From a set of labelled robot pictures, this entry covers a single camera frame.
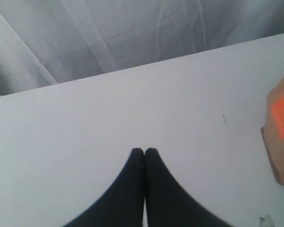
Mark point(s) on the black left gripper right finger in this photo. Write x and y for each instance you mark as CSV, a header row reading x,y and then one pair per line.
x,y
167,203

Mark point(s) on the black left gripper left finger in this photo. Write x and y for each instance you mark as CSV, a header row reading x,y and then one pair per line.
x,y
122,204

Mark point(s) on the brown orange snack pouch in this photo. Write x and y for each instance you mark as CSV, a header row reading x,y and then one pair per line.
x,y
273,130

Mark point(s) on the white backdrop curtain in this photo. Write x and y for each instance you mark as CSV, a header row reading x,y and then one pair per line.
x,y
46,42

